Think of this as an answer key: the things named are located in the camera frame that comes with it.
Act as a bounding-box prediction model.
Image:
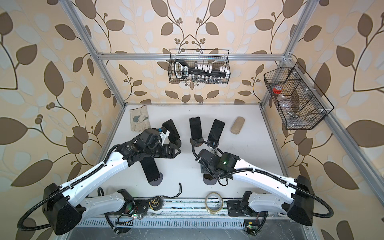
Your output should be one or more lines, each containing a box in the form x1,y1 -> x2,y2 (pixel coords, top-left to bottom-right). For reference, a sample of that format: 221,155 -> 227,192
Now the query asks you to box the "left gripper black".
143,143 -> 182,159

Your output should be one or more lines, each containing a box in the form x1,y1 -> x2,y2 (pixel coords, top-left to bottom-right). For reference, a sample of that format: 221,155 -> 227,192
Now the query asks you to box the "phone with green case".
141,157 -> 161,182

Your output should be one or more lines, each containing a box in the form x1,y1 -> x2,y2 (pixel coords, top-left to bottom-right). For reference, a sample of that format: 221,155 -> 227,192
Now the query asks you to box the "grey phone stand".
149,173 -> 164,187

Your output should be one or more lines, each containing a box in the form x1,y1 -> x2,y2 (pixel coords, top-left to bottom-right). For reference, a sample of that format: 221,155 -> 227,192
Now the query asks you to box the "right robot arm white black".
192,141 -> 334,226

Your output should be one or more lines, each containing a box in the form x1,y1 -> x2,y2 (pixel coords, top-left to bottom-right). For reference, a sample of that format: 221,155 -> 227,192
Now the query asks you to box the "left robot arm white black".
17,128 -> 181,236

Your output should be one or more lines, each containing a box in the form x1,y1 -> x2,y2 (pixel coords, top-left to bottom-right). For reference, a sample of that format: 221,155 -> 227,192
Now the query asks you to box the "dark grey back stand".
170,139 -> 182,148

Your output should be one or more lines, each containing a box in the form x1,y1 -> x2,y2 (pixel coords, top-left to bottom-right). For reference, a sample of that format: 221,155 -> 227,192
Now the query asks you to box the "back left black phone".
162,119 -> 180,143

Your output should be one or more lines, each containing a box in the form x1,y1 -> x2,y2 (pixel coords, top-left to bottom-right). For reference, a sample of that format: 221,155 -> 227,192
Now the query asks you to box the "black phone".
189,117 -> 203,140
162,119 -> 180,143
208,119 -> 225,143

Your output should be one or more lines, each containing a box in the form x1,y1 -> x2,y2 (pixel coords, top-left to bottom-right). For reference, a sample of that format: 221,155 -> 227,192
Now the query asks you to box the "lilac back right stand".
207,140 -> 219,149

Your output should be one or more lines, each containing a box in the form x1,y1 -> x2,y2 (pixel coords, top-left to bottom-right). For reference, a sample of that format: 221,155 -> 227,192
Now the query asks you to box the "back right black phone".
208,119 -> 225,143

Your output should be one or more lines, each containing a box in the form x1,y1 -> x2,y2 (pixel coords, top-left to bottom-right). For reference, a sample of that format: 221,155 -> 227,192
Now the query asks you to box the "back middle black phone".
189,117 -> 203,140

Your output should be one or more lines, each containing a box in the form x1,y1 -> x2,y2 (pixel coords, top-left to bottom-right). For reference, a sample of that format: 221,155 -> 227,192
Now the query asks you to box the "beige work glove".
129,106 -> 151,133

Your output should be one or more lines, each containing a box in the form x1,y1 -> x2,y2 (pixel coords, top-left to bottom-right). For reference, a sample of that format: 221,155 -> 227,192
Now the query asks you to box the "beige oval sponge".
230,117 -> 245,135

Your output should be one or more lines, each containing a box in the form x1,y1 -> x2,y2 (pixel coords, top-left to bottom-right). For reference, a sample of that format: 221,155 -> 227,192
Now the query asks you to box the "clear tape roll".
205,192 -> 224,215

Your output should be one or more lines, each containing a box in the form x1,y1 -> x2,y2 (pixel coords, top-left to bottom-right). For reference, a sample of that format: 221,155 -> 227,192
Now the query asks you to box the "black yellow tape measure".
149,196 -> 163,211

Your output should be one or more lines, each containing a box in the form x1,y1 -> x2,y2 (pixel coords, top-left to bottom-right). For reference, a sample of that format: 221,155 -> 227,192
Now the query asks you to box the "black tool in basket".
173,60 -> 231,80

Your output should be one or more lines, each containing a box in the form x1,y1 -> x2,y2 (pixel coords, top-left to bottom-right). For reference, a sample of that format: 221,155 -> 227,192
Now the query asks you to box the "black strap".
160,182 -> 183,199

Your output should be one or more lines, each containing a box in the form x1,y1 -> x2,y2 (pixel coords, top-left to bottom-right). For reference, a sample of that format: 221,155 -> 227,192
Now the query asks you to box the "aluminium front rail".
71,197 -> 289,220

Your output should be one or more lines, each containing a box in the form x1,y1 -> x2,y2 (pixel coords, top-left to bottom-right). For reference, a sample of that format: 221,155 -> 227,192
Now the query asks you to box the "back wire basket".
168,48 -> 231,85

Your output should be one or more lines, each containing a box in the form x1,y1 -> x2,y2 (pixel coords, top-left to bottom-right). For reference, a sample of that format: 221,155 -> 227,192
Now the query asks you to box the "wire basket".
264,63 -> 335,130
168,48 -> 231,85

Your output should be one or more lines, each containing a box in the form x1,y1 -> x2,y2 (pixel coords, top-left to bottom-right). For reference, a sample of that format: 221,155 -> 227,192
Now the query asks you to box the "right wire basket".
264,63 -> 335,130

